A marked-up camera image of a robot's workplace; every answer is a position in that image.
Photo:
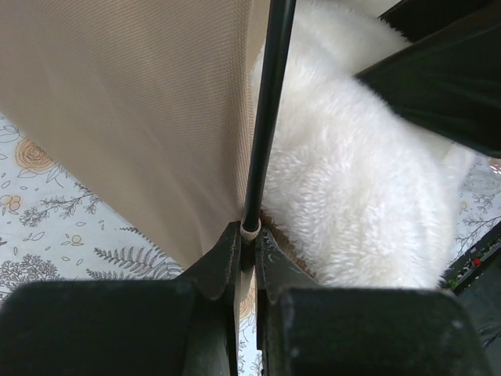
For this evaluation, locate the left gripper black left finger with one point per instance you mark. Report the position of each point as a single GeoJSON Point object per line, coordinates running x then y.
{"type": "Point", "coordinates": [184, 326]}

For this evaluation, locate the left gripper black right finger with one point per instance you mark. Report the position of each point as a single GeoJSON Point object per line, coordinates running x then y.
{"type": "Point", "coordinates": [306, 329]}

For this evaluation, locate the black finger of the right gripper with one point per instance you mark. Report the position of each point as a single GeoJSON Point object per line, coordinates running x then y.
{"type": "Point", "coordinates": [448, 80]}

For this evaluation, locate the white fluffy cushion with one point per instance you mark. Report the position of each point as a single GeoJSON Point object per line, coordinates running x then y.
{"type": "Point", "coordinates": [365, 198]}

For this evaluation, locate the beige fabric pet tent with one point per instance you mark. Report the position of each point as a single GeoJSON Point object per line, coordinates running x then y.
{"type": "Point", "coordinates": [147, 103]}

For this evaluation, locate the floral patterned table mat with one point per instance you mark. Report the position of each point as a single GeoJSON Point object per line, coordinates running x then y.
{"type": "Point", "coordinates": [53, 228]}

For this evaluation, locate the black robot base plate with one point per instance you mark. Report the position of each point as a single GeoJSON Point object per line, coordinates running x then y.
{"type": "Point", "coordinates": [475, 280]}

